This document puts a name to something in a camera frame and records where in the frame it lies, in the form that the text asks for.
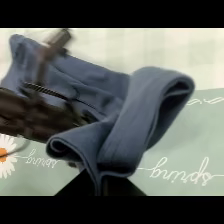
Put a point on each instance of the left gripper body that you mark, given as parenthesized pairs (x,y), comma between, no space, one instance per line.
(30,116)

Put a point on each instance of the blue T-shirt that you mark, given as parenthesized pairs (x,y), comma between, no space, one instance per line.
(133,116)

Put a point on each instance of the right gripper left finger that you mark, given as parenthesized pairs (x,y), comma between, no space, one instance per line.
(81,186)

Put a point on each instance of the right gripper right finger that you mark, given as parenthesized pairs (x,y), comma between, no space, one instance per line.
(120,187)

